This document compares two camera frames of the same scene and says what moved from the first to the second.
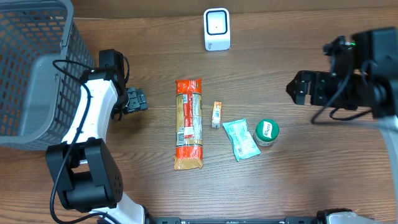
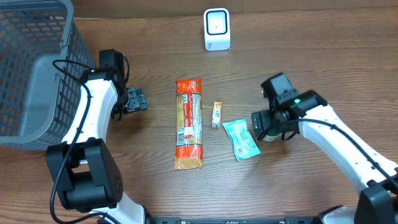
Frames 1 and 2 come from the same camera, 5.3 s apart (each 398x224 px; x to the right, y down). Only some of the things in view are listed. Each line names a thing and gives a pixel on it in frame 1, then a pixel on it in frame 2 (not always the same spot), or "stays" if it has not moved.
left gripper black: x=134 y=101 stays
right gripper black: x=320 y=89 → x=263 y=117
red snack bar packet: x=189 y=125 stays
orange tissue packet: x=216 y=117 stays
